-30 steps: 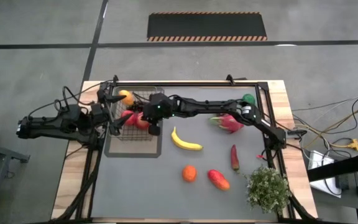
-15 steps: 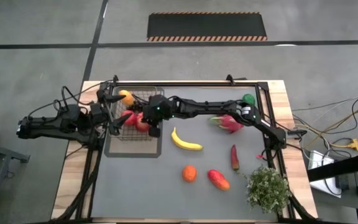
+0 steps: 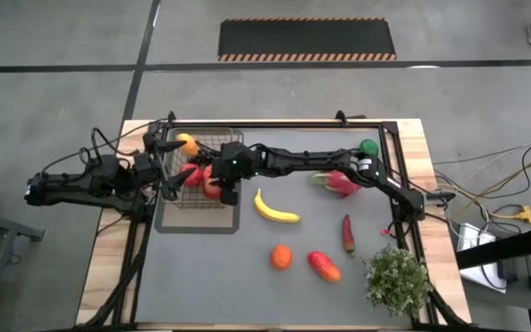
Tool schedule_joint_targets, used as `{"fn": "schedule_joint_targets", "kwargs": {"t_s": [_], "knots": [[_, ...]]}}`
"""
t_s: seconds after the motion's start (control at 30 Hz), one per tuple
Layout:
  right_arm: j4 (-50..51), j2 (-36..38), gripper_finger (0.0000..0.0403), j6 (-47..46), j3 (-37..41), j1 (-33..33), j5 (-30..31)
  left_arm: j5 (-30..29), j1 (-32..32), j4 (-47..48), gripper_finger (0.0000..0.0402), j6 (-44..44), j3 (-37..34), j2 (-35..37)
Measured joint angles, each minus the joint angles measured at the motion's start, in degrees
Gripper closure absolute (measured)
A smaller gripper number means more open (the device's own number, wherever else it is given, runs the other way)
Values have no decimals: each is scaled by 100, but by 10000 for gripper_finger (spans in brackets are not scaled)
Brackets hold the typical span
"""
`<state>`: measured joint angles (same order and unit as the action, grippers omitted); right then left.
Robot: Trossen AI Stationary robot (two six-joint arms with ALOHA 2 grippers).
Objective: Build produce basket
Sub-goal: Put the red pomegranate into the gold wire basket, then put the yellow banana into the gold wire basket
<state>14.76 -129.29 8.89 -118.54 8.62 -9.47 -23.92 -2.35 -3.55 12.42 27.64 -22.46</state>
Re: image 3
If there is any black metal table frame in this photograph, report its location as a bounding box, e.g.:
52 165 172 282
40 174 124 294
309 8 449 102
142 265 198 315
76 109 474 332

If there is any yellow toy banana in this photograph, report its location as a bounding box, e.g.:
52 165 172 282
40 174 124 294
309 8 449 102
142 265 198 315
253 187 302 225

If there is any red textured toy fruit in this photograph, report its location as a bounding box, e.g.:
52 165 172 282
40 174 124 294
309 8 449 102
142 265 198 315
180 162 205 189

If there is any round green toy fruit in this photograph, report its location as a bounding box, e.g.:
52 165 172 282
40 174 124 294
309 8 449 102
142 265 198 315
358 137 381 159

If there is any white box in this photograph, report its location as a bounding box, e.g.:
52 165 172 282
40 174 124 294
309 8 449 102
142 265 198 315
457 222 509 294

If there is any pink toy dragon fruit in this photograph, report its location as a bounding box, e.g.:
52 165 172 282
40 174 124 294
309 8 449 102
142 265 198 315
310 169 363 199

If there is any red orange toy mango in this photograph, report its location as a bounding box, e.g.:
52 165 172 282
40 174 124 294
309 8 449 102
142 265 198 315
307 250 342 284

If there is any smooth red toy apple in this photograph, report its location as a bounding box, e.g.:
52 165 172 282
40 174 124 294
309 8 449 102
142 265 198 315
202 164 224 201

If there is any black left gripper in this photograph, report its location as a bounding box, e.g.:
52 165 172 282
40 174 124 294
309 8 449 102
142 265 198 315
131 132 198 202

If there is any red toy chili pepper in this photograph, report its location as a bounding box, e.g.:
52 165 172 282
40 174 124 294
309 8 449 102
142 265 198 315
341 213 357 255

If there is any yellow orange toy mango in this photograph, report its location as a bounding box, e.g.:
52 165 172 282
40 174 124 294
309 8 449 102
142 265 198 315
175 132 201 158

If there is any black hazard-striped floor mat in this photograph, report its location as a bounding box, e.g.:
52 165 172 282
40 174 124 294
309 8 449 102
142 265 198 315
218 17 397 63

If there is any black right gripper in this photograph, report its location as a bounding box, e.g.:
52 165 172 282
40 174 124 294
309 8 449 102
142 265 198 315
210 141 260 208

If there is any metal wire basket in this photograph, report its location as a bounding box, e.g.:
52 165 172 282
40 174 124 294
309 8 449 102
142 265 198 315
162 127 238 209

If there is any round toy orange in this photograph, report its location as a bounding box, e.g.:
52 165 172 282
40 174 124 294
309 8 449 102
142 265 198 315
269 243 294 271

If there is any leafy green potted plant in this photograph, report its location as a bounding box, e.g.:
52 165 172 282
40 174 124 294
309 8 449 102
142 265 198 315
364 245 432 318

